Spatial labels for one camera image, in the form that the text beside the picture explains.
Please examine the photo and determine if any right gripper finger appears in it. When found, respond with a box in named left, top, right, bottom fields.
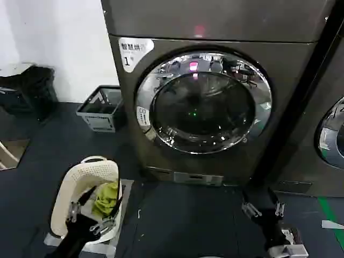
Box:
left=268, top=188, right=285, bottom=218
left=241, top=191, right=262, bottom=218

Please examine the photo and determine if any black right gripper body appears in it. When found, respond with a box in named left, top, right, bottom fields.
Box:
left=257, top=206, right=290, bottom=249

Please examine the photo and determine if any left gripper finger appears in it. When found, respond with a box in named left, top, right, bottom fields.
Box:
left=90, top=197, right=124, bottom=235
left=66, top=187, right=97, bottom=223

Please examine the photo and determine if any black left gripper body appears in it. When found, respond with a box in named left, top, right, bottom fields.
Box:
left=45, top=213, right=98, bottom=258

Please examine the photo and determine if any green cloth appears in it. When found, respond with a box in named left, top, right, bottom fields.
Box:
left=92, top=181, right=119, bottom=216

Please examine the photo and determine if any white perforated laundry basket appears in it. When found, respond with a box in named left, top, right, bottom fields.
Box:
left=49, top=156, right=126, bottom=247

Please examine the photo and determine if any grey floor mat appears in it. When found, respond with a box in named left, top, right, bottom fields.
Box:
left=44, top=178, right=135, bottom=255

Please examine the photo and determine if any green floor tape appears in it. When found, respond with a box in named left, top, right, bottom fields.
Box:
left=318, top=196, right=344, bottom=258

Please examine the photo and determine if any white floor tape piece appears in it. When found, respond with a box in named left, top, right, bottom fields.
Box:
left=321, top=220, right=344, bottom=231

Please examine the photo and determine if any silver dryer service panel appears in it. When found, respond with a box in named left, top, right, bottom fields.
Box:
left=173, top=171, right=225, bottom=187

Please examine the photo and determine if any round glass dryer door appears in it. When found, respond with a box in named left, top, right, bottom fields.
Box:
left=134, top=45, right=274, bottom=155
left=314, top=96, right=344, bottom=170

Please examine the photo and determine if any grey plastic crate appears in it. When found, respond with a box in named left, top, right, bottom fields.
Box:
left=76, top=85, right=125, bottom=133

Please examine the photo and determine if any small white door sticker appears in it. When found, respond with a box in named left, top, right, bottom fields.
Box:
left=136, top=106, right=152, bottom=127

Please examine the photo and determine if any black plastic bin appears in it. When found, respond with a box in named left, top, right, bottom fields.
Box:
left=0, top=64, right=59, bottom=122

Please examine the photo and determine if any white number label sticker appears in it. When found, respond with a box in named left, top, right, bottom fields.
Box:
left=118, top=37, right=155, bottom=74

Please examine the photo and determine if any grey dryer with number label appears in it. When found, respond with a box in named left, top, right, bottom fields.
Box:
left=101, top=0, right=344, bottom=189

